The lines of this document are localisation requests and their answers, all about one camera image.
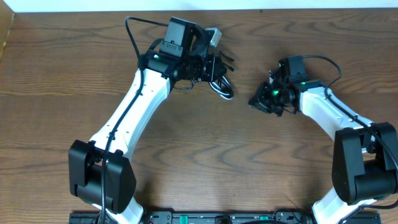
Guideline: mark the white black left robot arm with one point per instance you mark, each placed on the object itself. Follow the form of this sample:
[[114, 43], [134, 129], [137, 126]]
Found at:
[[100, 171]]

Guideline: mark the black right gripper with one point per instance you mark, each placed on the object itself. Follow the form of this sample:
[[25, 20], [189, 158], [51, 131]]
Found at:
[[262, 99]]

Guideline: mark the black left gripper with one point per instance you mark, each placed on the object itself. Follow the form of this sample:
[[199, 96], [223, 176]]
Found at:
[[216, 70]]

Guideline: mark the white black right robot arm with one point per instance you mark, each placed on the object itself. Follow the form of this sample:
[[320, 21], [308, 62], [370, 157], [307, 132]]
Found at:
[[364, 168]]

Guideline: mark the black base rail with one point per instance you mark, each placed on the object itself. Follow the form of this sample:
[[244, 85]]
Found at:
[[162, 217]]

